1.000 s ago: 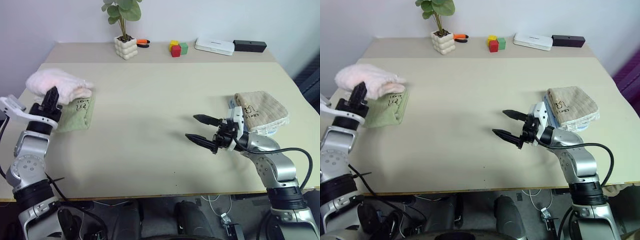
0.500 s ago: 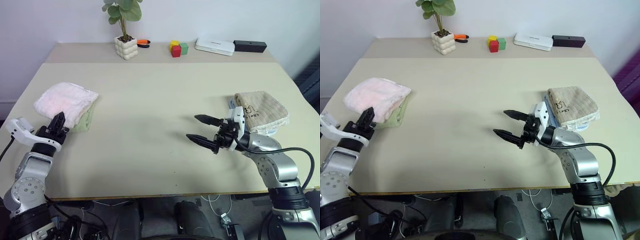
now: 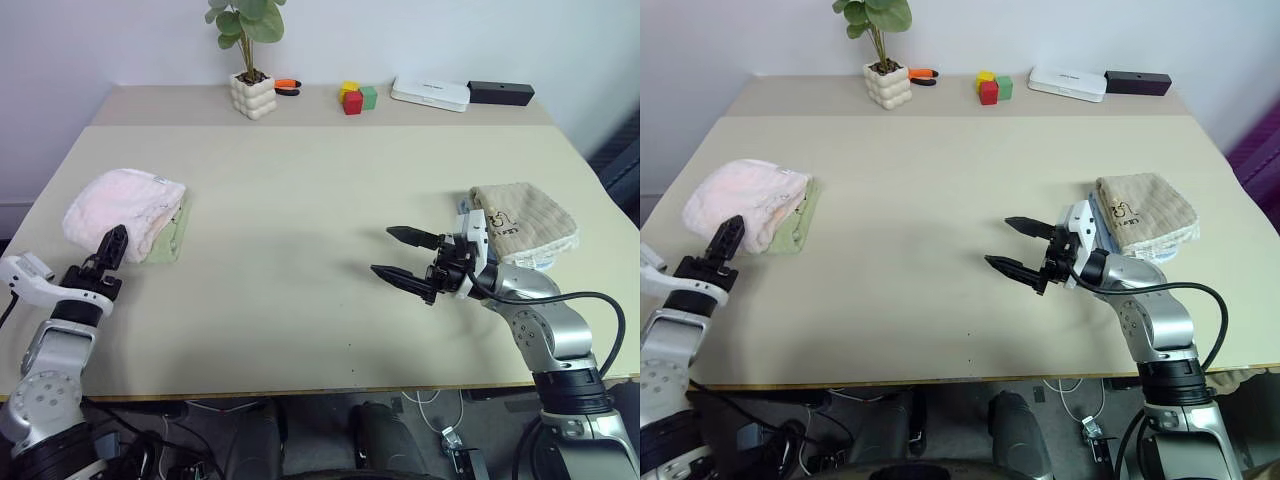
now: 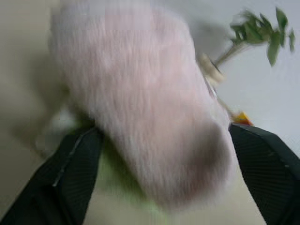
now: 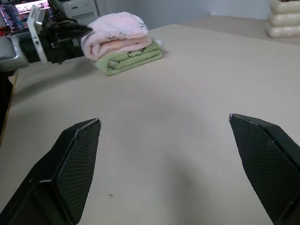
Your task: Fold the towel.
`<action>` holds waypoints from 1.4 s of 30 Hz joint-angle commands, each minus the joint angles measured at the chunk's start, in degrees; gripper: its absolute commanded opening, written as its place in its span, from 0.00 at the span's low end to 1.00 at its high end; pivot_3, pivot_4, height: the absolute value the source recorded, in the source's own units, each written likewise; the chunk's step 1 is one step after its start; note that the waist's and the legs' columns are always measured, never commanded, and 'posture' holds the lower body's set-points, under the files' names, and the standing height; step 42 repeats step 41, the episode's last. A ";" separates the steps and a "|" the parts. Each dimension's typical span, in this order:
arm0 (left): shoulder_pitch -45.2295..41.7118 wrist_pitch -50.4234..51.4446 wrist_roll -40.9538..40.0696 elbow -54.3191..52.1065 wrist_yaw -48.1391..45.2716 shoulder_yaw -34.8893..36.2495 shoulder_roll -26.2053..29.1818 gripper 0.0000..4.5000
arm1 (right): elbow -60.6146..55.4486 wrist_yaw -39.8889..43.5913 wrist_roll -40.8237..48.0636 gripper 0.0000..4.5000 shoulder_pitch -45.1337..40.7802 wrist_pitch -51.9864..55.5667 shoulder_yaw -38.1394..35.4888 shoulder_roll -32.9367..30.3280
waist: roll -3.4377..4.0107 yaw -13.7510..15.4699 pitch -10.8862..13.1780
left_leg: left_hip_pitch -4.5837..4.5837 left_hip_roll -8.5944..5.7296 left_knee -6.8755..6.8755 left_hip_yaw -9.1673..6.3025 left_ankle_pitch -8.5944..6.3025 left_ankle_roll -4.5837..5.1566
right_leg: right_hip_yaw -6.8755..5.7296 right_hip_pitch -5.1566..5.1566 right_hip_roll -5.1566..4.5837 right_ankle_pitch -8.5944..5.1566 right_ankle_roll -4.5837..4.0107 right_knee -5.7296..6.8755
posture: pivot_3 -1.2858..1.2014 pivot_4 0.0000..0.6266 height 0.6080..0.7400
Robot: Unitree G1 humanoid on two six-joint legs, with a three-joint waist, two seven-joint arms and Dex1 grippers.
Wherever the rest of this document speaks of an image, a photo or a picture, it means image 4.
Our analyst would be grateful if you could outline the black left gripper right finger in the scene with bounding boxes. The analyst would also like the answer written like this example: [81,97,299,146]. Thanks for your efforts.
[228,124,300,225]

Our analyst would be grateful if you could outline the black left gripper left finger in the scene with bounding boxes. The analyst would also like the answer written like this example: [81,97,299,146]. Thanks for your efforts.
[0,127,104,225]

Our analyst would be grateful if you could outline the pale pink towel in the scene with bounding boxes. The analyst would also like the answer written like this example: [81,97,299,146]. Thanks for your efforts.
[48,0,237,209]

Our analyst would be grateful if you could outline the green folded towel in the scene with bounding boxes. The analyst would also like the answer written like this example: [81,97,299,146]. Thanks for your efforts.
[70,114,172,225]

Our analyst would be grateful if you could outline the yellow block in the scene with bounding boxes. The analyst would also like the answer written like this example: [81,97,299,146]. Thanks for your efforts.
[235,112,249,122]

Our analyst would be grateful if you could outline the green plant in white pot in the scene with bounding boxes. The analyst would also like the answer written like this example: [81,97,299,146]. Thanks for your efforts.
[199,7,296,84]

